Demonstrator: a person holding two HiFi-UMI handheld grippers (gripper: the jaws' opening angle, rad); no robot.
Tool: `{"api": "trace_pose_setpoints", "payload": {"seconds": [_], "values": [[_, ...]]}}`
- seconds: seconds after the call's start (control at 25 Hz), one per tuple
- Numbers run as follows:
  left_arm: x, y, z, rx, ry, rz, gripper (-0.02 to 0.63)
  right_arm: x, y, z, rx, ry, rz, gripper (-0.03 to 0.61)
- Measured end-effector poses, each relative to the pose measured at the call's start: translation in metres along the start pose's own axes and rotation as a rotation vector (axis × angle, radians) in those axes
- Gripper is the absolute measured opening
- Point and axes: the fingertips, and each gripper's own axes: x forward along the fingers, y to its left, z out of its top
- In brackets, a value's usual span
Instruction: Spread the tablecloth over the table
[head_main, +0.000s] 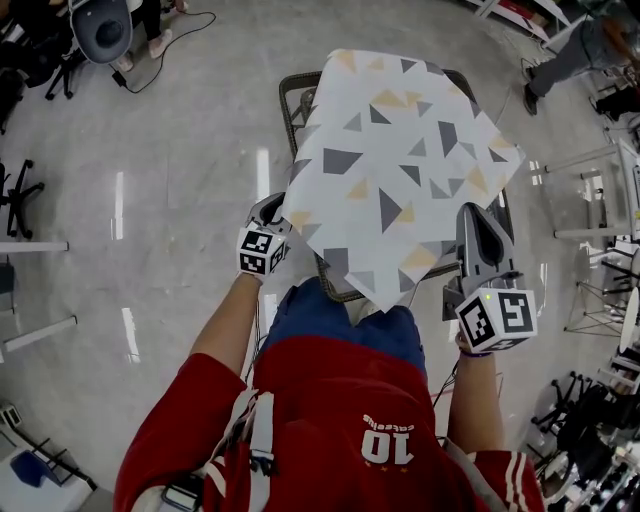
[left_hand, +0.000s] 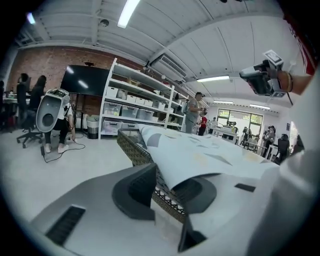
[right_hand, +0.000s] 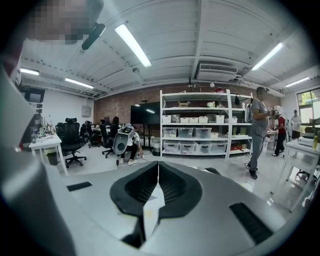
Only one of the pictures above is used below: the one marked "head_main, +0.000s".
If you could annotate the person's blue shorts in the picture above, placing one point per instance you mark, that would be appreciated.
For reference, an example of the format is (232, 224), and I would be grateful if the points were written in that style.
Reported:
(310, 315)

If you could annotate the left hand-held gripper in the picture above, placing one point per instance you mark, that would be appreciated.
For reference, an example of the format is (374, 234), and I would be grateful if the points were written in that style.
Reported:
(260, 252)

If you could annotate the purple wristband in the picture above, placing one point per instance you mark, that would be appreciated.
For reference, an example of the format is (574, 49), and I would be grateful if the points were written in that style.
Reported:
(475, 354)

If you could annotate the white desk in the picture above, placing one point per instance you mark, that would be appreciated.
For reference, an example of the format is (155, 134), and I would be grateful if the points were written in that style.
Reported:
(30, 246)

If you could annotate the person's left forearm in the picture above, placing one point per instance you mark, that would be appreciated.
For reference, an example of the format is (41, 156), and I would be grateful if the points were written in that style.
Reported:
(225, 325)

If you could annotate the white metal-leg table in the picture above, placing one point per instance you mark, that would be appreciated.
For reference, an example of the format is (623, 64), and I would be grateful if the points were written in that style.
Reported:
(590, 232)

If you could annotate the white cloth with triangle pattern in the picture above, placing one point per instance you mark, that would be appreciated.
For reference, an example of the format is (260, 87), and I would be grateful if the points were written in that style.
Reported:
(400, 150)

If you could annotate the grey white backpack pod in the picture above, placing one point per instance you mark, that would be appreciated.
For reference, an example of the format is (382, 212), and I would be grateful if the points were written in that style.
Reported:
(100, 35)

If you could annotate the person's right white shoe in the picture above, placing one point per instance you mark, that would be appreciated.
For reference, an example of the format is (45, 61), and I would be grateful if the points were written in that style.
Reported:
(365, 316)

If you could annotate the blue chair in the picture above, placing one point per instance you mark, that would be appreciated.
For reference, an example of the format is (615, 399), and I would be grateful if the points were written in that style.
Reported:
(30, 467)

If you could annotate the small white socket box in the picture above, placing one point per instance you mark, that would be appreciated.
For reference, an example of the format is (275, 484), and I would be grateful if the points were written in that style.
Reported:
(10, 414)

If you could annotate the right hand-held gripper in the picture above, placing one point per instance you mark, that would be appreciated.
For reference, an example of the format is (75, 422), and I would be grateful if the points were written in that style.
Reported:
(500, 320)

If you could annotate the person's red jersey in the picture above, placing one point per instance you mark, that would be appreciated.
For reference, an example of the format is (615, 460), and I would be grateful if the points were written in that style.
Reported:
(325, 400)

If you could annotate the narrow white shelving unit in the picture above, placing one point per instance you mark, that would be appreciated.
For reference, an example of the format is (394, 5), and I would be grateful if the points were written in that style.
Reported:
(482, 6)

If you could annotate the black office chair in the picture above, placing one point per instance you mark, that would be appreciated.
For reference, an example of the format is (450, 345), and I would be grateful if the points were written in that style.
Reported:
(30, 60)
(21, 195)
(585, 430)

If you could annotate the red flat box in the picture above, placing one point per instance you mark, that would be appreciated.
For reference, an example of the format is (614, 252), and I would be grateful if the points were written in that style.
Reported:
(520, 10)

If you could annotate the person's right forearm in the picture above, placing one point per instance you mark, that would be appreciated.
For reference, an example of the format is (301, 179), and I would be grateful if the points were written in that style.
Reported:
(475, 400)

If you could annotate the harness-mounted black device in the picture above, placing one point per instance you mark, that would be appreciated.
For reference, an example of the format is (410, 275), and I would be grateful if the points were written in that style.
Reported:
(182, 495)

